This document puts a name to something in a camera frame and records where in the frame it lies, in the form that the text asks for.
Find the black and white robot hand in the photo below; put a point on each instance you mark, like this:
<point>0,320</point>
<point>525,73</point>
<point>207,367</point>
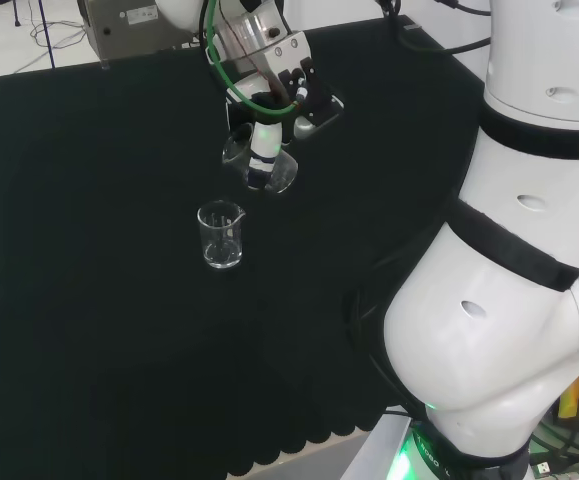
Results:
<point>265,142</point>

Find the small clear glass beaker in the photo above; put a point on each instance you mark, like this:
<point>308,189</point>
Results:
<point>284,175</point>

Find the clear glass beaker with spout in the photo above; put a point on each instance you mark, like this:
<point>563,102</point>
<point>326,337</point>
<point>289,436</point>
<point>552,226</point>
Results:
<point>220,235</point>

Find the grey metal box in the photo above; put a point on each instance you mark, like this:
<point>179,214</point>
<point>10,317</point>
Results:
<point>134,25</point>

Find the black bench cloth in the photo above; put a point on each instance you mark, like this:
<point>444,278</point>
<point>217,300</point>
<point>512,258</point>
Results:
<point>94,250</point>

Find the blue tripod pole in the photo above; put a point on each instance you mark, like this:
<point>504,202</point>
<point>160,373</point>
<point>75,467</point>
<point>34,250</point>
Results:
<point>47,35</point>

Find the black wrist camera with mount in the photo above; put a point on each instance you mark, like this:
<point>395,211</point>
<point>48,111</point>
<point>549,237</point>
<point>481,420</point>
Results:
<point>319,97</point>

